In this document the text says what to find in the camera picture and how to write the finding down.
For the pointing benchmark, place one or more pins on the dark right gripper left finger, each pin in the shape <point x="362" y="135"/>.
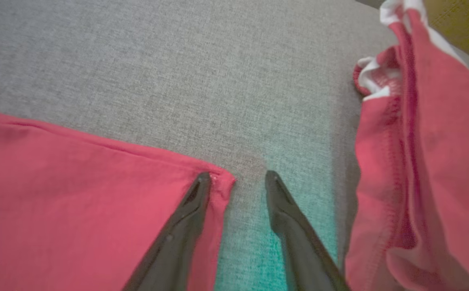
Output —
<point x="178" y="246"/>

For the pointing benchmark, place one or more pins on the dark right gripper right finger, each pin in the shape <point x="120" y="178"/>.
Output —
<point x="303" y="250"/>

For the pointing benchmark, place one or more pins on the red garment white trim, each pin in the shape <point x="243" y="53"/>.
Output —
<point x="448" y="161"/>

